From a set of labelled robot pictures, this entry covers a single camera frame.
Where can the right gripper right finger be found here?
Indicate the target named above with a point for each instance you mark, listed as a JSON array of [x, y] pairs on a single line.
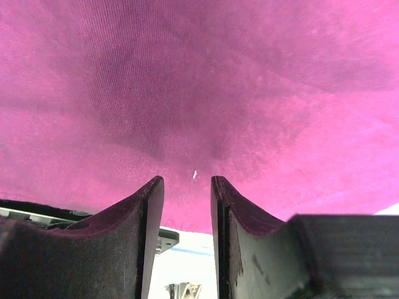
[[310, 256]]

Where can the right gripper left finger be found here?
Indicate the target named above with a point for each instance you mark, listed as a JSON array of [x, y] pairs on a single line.
[[107, 255]]

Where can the purple cloth wrap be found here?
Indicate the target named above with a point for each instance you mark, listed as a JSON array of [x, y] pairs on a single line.
[[294, 102]]

